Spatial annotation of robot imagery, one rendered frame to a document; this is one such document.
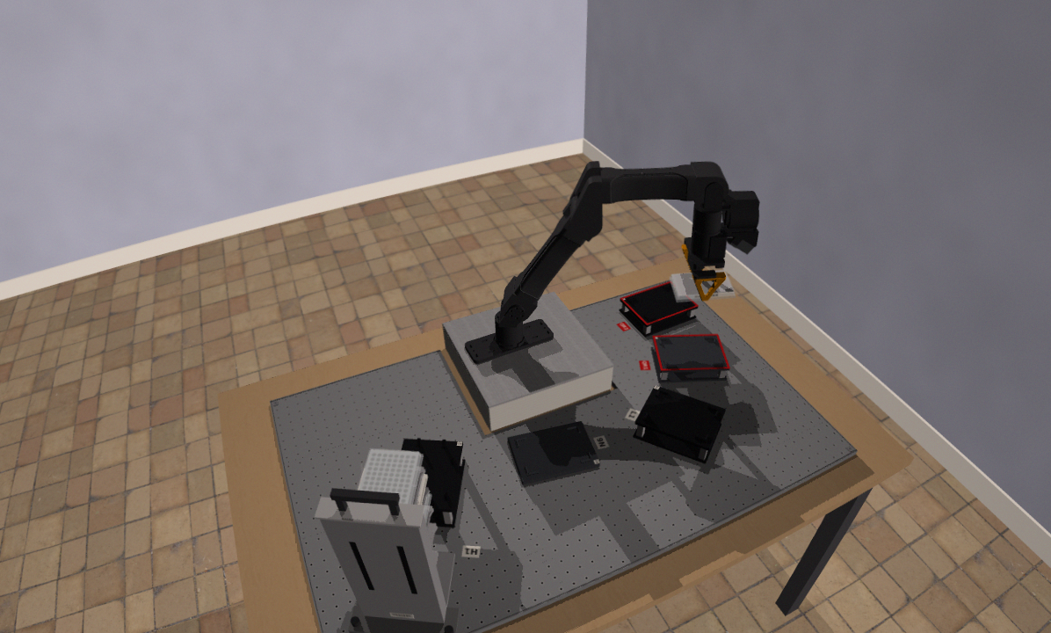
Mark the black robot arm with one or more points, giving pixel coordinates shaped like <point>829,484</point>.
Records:
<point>701,182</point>

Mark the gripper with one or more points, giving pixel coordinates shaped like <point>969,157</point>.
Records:
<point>697,248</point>

